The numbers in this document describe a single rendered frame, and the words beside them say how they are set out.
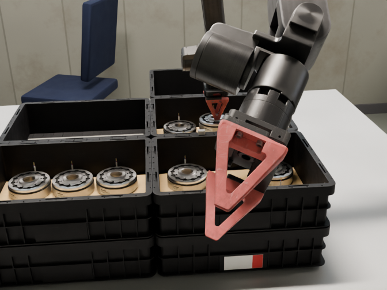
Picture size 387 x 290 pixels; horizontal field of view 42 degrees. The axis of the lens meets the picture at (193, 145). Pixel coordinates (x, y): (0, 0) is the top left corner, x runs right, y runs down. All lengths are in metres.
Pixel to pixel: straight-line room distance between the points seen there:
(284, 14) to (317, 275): 0.77
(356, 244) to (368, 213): 0.16
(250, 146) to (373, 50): 3.54
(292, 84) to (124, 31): 3.02
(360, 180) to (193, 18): 2.18
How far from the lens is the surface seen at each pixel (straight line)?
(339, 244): 1.35
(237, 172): 1.35
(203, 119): 1.54
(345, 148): 1.85
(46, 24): 3.57
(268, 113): 0.53
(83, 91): 3.05
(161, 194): 1.07
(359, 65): 3.98
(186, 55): 1.44
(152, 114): 1.47
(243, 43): 0.59
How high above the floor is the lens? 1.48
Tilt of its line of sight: 26 degrees down
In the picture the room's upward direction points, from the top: 1 degrees counter-clockwise
